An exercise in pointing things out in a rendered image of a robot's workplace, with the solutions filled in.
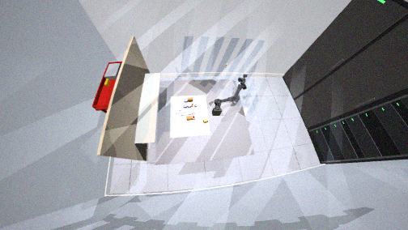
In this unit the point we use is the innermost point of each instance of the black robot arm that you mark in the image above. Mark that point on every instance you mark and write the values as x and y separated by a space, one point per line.
231 98

